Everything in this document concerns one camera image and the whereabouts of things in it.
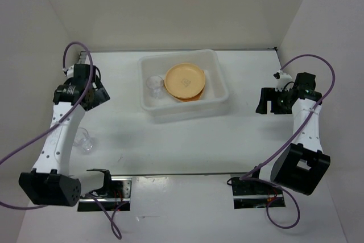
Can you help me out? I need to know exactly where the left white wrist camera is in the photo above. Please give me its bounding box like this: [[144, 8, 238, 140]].
[[63, 65, 75, 79]]

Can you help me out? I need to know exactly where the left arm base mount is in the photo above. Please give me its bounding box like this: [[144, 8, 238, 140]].
[[77, 175, 133, 212]]

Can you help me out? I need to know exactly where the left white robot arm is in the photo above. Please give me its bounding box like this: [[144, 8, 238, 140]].
[[19, 64, 113, 207]]

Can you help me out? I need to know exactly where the tan round plate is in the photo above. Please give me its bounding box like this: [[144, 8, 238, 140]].
[[172, 90, 204, 102], [164, 63, 206, 99]]

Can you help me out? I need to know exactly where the woven bamboo triangular basket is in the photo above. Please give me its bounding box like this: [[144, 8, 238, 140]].
[[163, 67, 206, 103]]

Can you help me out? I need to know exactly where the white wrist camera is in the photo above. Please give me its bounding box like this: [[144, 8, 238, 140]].
[[274, 71, 292, 91], [63, 65, 75, 79]]

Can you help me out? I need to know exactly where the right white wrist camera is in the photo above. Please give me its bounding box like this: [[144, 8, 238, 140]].
[[274, 71, 292, 91]]

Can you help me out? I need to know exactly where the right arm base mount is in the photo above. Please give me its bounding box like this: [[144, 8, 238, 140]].
[[226, 176, 286, 209]]

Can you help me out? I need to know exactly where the clear glass cup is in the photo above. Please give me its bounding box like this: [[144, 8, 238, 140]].
[[73, 127, 94, 153], [146, 76, 164, 99]]

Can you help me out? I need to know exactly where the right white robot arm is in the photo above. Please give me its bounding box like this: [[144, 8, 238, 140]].
[[255, 71, 330, 195]]

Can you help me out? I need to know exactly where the clear glass cup front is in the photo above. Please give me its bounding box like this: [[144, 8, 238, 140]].
[[73, 127, 94, 153]]

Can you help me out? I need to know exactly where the clear plastic bin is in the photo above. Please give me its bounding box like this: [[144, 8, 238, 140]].
[[138, 50, 229, 123]]

